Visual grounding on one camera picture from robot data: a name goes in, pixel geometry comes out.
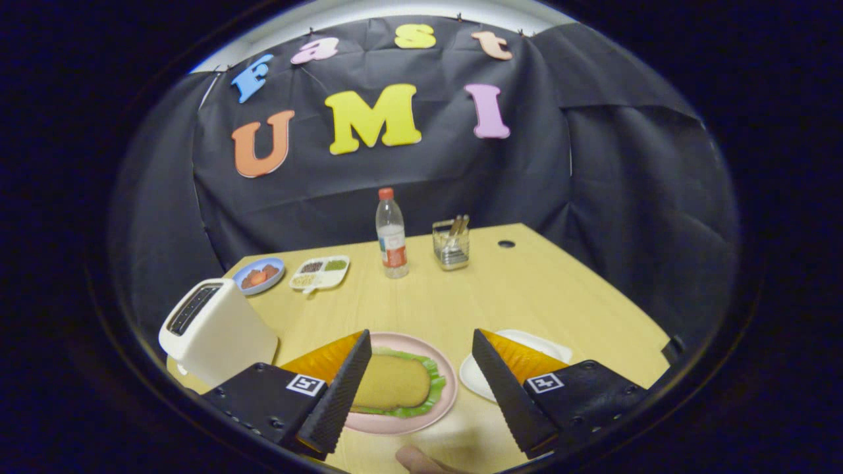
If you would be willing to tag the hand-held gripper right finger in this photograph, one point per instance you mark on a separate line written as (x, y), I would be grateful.
(507, 395)

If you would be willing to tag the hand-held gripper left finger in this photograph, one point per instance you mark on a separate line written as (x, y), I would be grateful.
(339, 395)

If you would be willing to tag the oval brown bread slice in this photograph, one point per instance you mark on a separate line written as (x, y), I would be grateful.
(395, 382)

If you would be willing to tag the green lettuce leaf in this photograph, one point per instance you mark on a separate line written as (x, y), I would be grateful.
(438, 382)

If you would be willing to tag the white square plate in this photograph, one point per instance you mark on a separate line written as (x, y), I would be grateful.
(471, 378)

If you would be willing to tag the pink round plate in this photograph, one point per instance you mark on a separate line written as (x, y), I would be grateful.
(395, 340)

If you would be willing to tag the white divided tray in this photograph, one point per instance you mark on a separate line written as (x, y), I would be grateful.
(331, 279)

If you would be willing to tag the beige seasoning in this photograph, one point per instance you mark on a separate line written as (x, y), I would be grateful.
(303, 280)

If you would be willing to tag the white toaster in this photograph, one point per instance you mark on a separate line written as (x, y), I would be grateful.
(224, 342)

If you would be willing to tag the green seasoning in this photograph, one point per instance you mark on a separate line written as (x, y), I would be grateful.
(335, 264)

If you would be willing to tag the dark brown seasoning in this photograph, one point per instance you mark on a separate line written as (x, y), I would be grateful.
(311, 266)

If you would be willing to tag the red tomato slices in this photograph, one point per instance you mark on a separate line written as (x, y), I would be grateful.
(259, 276)

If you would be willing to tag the blue round plate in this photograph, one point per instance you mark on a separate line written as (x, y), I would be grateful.
(240, 286)

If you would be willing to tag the clear bottle with red cap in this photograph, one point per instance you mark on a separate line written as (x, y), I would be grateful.
(393, 243)

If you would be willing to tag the black table clamp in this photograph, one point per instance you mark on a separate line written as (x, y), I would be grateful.
(673, 349)

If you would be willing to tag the wooden utensils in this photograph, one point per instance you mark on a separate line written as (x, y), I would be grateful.
(457, 225)

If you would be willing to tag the black backdrop cloth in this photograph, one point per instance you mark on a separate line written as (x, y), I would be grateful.
(395, 178)

